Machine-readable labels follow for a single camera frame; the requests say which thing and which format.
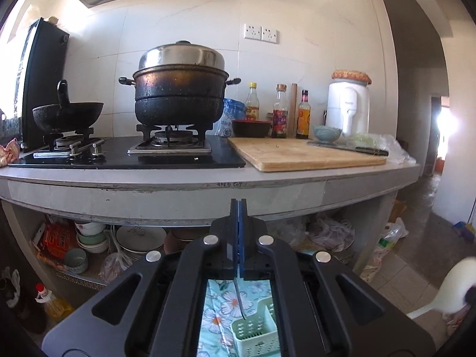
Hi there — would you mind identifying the brown pan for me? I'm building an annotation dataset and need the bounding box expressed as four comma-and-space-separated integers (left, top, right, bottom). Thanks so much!
165, 227, 212, 255

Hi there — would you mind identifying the green bowl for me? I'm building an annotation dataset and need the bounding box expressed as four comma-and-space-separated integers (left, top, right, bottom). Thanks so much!
77, 232, 110, 246

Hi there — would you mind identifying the wooden rolling pin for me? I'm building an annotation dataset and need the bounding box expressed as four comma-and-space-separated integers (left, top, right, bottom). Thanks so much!
290, 83, 298, 138

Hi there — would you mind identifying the green plastic utensil holder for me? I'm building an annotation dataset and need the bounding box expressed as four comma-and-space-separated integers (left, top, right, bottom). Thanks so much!
231, 297, 279, 357

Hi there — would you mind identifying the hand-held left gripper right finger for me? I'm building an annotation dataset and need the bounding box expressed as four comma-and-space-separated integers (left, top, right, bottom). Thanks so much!
239, 198, 436, 357

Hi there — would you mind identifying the black steamer pot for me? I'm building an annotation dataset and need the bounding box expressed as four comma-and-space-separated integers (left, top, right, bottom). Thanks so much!
119, 64, 242, 126

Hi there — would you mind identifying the crumpled patterned plastic bag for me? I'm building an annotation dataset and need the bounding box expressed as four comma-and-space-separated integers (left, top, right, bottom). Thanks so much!
268, 214, 356, 253

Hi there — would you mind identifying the white plastic bag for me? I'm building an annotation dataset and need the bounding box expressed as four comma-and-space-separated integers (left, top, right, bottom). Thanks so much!
359, 217, 410, 283

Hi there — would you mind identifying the wooden cutting board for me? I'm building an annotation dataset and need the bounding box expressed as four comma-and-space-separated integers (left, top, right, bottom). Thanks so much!
228, 136, 389, 173

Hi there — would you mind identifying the metal diamond plate shelf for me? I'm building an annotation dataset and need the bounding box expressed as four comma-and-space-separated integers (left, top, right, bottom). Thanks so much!
50, 266, 108, 287

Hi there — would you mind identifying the brown wooden door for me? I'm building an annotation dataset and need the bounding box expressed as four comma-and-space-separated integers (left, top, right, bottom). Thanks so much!
424, 95, 441, 177

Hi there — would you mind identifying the black cabinet appliance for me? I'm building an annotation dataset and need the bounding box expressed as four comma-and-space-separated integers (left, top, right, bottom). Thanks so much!
21, 18, 70, 152

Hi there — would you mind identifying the steel pot lid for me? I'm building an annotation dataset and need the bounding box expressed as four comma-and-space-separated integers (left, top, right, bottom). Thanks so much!
139, 41, 226, 71

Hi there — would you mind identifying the light blue white-rimmed bowl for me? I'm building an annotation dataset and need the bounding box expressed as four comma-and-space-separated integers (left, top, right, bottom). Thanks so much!
63, 247, 89, 274

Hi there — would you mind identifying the kitchen knife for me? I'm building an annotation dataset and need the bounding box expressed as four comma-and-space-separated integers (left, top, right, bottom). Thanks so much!
307, 140, 390, 157

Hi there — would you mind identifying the floral quilted cloth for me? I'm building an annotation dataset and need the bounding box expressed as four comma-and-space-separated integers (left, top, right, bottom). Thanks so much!
196, 279, 281, 357

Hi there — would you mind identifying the black wok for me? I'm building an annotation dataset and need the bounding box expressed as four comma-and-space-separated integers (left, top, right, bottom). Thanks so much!
32, 80, 105, 134

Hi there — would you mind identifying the orange label sauce bottle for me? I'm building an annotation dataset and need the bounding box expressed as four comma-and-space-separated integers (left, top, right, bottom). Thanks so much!
296, 90, 311, 139

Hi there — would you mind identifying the pink crumpled bag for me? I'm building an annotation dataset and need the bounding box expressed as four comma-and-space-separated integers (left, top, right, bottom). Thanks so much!
0, 137, 21, 167

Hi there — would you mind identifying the ribbed light blue bowl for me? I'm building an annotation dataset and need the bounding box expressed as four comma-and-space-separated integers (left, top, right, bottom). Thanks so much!
312, 124, 343, 145

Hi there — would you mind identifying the plain white bowl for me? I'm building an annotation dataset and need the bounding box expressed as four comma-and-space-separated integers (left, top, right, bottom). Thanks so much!
80, 242, 110, 254

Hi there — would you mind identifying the woven straw mat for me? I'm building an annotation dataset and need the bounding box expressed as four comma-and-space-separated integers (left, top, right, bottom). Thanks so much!
332, 69, 372, 84

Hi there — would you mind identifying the metal spoon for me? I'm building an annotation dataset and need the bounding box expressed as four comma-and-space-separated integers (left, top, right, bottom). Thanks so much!
234, 278, 249, 321

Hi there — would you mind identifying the dark ceramic jar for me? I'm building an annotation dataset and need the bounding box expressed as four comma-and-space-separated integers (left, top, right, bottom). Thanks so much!
0, 268, 47, 335

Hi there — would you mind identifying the yellow label sauce bottle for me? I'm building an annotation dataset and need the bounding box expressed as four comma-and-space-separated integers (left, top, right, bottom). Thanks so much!
245, 82, 260, 121

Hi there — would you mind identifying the black bowl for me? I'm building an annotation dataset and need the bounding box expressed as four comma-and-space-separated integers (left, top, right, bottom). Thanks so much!
231, 119, 271, 138

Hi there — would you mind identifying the concrete kitchen counter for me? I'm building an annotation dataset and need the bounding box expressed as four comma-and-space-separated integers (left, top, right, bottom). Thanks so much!
0, 134, 422, 227

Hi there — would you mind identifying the cardboard box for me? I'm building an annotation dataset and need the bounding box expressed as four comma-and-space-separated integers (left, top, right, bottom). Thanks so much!
389, 197, 408, 224

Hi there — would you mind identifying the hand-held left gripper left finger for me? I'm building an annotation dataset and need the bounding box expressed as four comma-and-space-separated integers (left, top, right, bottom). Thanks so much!
42, 198, 239, 357

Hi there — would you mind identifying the cooking oil bottle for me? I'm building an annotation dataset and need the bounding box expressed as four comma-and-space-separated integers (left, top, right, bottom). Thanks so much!
34, 283, 75, 322

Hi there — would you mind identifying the black gas stove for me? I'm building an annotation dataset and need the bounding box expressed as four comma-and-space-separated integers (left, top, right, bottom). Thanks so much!
7, 124, 247, 170

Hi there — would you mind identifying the blue plastic bag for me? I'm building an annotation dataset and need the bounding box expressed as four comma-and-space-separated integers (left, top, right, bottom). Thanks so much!
214, 98, 247, 137

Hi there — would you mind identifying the white kitchen appliance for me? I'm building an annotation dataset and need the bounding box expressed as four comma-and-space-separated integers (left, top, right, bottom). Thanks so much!
325, 78, 370, 137

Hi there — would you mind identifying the dark sauce bottle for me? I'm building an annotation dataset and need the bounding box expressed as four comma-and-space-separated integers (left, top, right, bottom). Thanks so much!
272, 84, 289, 139

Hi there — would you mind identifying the clear plastic bag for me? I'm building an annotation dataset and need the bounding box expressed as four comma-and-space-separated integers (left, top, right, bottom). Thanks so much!
347, 133, 417, 165

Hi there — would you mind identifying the translucent tied plastic bag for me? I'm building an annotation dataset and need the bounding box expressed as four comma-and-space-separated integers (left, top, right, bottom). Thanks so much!
98, 251, 132, 282

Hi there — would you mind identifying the white plate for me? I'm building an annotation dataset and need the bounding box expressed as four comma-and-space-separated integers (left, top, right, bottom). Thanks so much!
115, 225, 167, 255

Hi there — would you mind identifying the blue dustpan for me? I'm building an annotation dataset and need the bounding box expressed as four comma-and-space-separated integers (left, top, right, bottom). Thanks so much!
452, 221, 476, 240

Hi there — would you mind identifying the red snack packet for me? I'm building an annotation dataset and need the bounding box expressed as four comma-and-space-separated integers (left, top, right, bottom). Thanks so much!
35, 221, 79, 264

